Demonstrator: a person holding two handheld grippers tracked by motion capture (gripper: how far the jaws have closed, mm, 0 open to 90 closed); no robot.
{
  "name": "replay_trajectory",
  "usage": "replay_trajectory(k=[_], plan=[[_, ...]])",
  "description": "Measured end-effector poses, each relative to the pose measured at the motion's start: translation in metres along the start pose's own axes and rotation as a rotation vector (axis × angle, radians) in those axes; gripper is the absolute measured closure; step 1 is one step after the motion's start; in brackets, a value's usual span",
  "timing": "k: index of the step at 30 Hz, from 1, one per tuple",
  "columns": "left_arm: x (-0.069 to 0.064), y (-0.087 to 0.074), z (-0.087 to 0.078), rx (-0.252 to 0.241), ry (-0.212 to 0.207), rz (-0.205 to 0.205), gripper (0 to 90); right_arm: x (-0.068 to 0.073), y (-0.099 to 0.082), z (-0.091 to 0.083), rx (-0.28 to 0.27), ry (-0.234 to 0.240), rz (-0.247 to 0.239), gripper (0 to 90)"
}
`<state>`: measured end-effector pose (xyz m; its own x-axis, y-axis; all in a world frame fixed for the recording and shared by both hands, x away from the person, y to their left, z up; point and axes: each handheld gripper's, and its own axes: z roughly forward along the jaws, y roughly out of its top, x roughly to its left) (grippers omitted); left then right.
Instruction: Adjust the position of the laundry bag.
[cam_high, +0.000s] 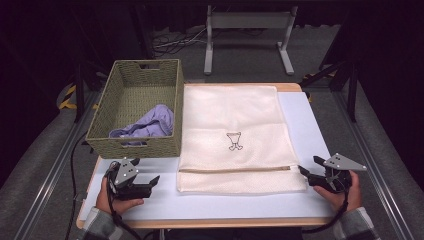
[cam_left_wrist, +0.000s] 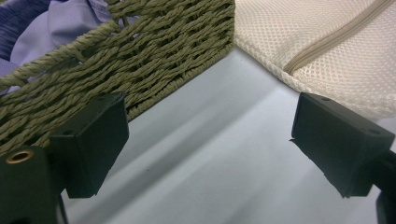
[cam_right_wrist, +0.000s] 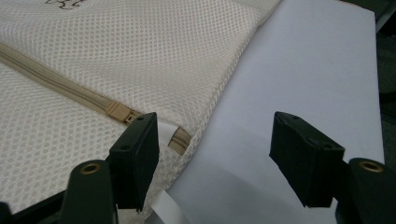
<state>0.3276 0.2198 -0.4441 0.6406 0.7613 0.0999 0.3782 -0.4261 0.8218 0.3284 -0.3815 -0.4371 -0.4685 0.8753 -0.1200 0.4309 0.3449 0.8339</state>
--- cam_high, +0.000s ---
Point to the white table mat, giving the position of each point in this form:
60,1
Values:
301,130

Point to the person's left hand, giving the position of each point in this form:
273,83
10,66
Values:
124,205

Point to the metal floor rail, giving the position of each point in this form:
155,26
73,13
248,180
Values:
50,173
373,166

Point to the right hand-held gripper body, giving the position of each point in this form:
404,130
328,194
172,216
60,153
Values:
336,176

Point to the grey metal stand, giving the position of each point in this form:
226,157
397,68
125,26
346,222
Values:
248,20

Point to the person's right hand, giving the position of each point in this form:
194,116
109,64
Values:
354,196

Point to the yellow black striped tape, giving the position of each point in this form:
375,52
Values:
68,95

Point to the green woven basket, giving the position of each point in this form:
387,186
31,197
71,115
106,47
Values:
140,149

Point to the black stand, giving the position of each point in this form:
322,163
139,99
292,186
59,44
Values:
79,93
351,90

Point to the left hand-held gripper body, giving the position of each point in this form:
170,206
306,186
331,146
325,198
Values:
126,173

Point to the purple cloth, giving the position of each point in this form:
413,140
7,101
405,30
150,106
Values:
150,123

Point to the white mesh laundry bag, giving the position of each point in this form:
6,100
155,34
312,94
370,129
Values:
233,110

